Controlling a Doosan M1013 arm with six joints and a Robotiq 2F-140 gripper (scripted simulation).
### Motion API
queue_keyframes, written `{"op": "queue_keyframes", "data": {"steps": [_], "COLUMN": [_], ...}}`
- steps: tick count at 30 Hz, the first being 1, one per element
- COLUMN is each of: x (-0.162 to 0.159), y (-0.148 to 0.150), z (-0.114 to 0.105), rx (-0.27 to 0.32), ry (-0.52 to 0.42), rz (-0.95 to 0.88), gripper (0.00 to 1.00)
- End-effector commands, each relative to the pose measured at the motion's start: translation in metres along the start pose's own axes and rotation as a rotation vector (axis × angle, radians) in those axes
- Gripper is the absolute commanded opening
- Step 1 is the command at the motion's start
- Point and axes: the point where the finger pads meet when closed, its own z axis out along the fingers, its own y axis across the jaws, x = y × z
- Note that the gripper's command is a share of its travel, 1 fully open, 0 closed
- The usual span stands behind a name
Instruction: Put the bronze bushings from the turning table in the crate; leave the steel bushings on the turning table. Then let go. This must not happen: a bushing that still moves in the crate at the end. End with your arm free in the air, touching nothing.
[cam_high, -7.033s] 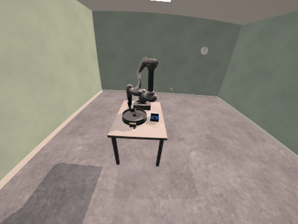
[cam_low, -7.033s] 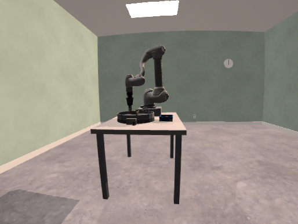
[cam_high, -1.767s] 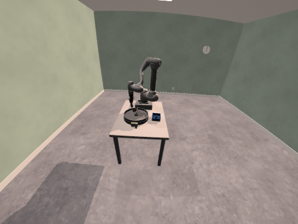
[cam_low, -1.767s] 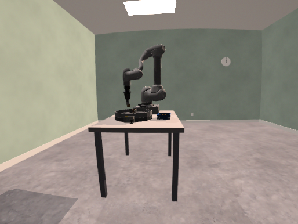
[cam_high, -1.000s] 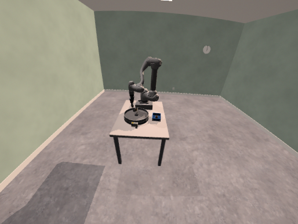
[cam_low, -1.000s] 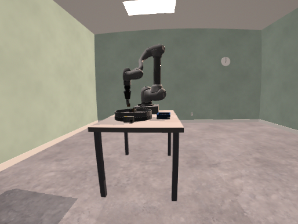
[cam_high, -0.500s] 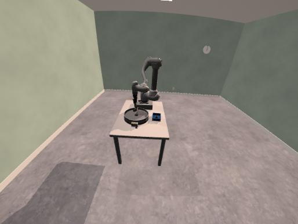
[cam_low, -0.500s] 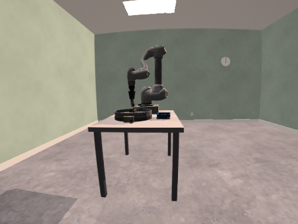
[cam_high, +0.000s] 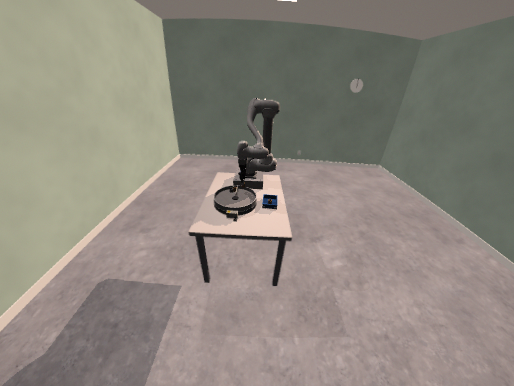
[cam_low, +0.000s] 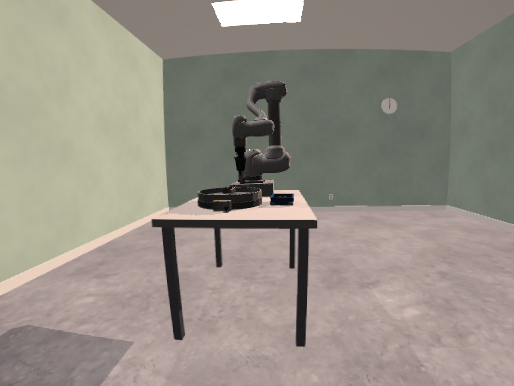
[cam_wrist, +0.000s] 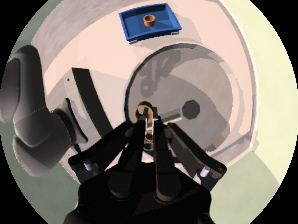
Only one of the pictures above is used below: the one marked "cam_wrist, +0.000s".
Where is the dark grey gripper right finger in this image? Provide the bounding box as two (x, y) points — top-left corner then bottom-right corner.
(152, 107), (227, 201)

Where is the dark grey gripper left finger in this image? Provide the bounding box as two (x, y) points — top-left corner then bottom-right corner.
(68, 107), (148, 198)

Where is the blue shallow tray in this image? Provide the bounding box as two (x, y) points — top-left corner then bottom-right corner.
(118, 3), (182, 45)

